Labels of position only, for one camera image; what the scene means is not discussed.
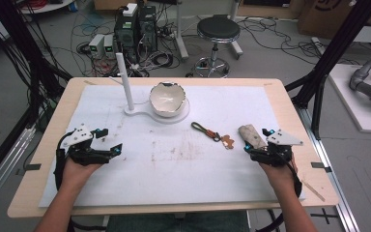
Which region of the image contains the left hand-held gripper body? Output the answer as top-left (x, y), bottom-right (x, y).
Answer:
top-left (59, 124), bottom-right (114, 167)

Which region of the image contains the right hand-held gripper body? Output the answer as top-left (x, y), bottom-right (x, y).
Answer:
top-left (249, 129), bottom-right (304, 168)

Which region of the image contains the beige cloth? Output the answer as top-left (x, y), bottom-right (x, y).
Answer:
top-left (237, 124), bottom-right (269, 150)

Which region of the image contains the person's right hand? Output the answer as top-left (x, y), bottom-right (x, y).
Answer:
top-left (258, 154), bottom-right (300, 196)

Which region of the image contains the person's left hand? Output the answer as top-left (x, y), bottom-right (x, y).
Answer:
top-left (60, 157), bottom-right (104, 196)

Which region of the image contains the black tape strip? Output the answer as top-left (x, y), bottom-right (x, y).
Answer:
top-left (14, 163), bottom-right (43, 177)
top-left (310, 161), bottom-right (332, 173)

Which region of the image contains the white stand with pole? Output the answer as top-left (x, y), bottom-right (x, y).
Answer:
top-left (108, 52), bottom-right (191, 126)

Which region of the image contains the thin wooden stick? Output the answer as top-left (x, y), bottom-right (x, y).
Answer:
top-left (302, 180), bottom-right (327, 203)

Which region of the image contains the white table mat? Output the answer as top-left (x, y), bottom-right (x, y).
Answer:
top-left (38, 84), bottom-right (306, 208)

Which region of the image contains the white eggshell-shaped bowl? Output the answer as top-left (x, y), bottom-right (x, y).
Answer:
top-left (149, 81), bottom-right (187, 118)

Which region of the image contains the white floor board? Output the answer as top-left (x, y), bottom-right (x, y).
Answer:
top-left (328, 63), bottom-right (371, 134)

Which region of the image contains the white power supply unit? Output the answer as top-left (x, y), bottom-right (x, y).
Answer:
top-left (103, 34), bottom-right (117, 60)
top-left (88, 33), bottom-right (105, 59)

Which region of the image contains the white table leg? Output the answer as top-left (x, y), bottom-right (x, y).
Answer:
top-left (173, 0), bottom-right (190, 61)
top-left (228, 0), bottom-right (244, 61)

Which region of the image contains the black computer tower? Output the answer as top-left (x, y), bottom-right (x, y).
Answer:
top-left (114, 12), bottom-right (139, 64)
top-left (137, 4), bottom-right (158, 54)

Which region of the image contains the black round stool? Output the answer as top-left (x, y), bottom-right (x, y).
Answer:
top-left (185, 14), bottom-right (242, 79)

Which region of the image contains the cardboard box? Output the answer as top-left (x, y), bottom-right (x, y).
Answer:
top-left (298, 0), bottom-right (371, 40)

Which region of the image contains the white box on computer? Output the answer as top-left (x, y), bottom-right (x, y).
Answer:
top-left (122, 3), bottom-right (138, 17)

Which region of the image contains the round white table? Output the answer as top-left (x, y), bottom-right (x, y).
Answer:
top-left (17, 0), bottom-right (78, 15)

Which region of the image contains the keychain with olive strap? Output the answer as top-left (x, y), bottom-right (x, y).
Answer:
top-left (190, 121), bottom-right (236, 151)

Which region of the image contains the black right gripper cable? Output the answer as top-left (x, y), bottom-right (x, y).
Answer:
top-left (255, 154), bottom-right (303, 232)

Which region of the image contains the aluminium rail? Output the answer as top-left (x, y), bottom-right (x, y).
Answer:
top-left (298, 105), bottom-right (360, 232)
top-left (0, 124), bottom-right (37, 214)

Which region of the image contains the black floor cable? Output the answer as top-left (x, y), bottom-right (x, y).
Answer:
top-left (238, 17), bottom-right (361, 66)

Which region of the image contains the tangle of floor cables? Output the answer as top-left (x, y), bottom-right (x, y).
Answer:
top-left (71, 9), bottom-right (182, 78)

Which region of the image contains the black frame post with cables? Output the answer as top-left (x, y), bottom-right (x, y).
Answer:
top-left (0, 0), bottom-right (73, 107)

